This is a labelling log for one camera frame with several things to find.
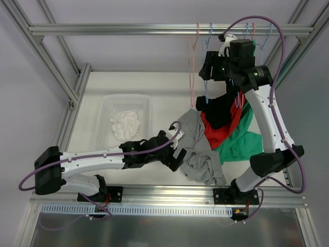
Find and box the white slotted cable duct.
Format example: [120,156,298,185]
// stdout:
[41,204,233,218]

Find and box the grey tank top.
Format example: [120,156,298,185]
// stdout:
[176,109,226,186]

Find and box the pink wire hanger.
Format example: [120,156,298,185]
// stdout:
[186,23,200,108]

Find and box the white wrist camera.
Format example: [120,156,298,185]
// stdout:
[218,33,237,57]
[166,129,184,149]

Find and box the black tank top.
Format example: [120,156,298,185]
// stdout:
[196,79,240,130]

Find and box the empty blue wire hanger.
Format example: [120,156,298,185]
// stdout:
[258,23,273,65]

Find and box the aluminium hanging rail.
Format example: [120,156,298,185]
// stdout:
[28,24,314,37]

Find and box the red tank top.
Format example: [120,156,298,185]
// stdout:
[200,94,246,150]

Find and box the white tank top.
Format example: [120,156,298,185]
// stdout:
[110,111,140,141]

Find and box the pink hanger with green top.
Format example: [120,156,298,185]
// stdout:
[251,22,256,41]

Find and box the white plastic basket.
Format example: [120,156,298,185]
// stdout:
[92,94,152,151]

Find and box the green tank top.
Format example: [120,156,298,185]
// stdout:
[214,100,263,163]

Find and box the blue hanger with black top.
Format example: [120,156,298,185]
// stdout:
[234,23,249,109]

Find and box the blue hanger with grey top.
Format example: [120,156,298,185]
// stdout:
[202,22,213,104]

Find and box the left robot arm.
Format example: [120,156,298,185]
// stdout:
[34,129,187,202]

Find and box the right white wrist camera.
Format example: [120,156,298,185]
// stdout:
[218,33,237,57]

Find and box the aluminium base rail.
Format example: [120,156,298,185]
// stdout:
[30,182,309,206]

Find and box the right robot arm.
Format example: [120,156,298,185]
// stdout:
[199,34,304,204]

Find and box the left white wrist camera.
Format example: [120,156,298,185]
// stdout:
[166,129,184,149]

